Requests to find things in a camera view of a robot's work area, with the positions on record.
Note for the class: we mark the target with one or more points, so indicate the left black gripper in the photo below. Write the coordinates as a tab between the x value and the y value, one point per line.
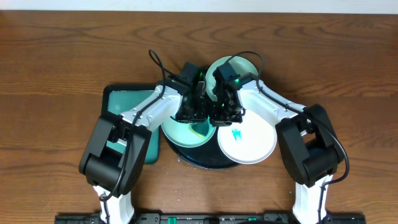
191	115

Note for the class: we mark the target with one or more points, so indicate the green yellow sponge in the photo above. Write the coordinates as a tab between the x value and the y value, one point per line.
199	129

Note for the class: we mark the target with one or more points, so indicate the mint plate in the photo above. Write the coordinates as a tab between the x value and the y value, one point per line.
240	65
179	133

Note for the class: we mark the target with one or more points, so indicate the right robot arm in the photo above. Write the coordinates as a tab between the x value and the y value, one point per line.
308	144

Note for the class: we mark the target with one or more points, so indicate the round black tray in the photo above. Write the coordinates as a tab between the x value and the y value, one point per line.
199	155

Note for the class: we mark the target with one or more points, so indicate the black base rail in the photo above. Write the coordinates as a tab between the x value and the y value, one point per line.
155	218

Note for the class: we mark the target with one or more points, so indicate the white plate with stain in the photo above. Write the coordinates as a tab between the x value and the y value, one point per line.
248	142

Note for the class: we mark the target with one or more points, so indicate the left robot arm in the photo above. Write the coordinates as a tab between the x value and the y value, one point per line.
114	156

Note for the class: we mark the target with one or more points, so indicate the rectangular black water tray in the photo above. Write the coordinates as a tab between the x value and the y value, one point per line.
118	98

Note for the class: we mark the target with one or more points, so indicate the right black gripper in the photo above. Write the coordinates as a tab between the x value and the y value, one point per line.
226	118

